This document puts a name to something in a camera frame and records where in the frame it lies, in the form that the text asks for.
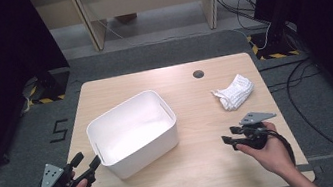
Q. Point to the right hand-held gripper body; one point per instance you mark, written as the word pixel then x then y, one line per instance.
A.
pixel 256 138

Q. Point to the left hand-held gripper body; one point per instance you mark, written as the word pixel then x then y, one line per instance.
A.
pixel 51 179

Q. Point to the white waffle cloth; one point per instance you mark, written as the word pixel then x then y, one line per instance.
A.
pixel 234 94

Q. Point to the white plastic storage bin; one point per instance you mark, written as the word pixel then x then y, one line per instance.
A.
pixel 133 129

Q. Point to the person's right hand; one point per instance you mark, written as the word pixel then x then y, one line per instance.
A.
pixel 273 154

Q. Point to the grey tape piece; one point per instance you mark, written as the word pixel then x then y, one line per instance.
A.
pixel 305 167

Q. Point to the round table grommet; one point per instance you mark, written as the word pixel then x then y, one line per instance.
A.
pixel 198 74

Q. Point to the black stand base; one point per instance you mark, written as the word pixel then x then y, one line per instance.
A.
pixel 276 42
pixel 51 84

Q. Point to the dark brown object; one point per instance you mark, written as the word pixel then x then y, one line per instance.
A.
pixel 125 19

